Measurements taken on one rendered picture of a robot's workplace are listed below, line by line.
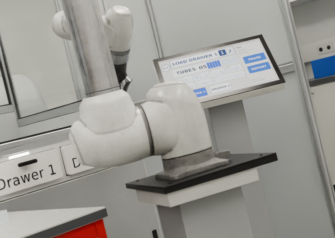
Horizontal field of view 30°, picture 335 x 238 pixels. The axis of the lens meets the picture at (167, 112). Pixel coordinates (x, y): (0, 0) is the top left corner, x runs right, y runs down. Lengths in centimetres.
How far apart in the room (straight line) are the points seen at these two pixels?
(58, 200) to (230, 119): 88
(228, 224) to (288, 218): 171
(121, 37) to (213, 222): 81
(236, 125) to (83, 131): 117
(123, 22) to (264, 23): 125
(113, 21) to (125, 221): 80
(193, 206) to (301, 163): 165
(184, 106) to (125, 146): 20
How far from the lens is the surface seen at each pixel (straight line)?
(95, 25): 178
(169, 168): 181
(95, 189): 245
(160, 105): 177
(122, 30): 226
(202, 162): 179
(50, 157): 233
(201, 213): 177
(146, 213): 259
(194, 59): 282
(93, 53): 176
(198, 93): 268
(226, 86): 270
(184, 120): 177
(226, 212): 180
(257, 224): 284
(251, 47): 286
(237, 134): 279
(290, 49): 323
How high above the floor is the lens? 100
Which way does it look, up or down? 1 degrees down
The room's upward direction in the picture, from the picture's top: 14 degrees counter-clockwise
